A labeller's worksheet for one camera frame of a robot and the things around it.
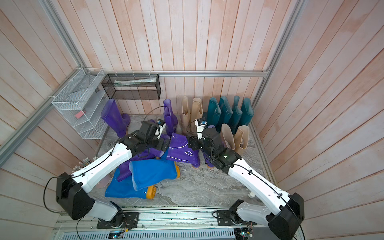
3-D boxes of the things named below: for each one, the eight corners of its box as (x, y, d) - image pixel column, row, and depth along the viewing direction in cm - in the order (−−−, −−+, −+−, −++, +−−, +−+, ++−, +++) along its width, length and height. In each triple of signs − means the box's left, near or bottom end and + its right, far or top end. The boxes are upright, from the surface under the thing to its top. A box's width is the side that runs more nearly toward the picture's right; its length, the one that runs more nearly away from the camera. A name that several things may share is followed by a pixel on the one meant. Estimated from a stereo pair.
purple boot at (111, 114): (114, 141, 106) (97, 116, 85) (121, 124, 116) (107, 98, 96) (124, 141, 106) (109, 116, 85) (130, 124, 116) (117, 98, 96)
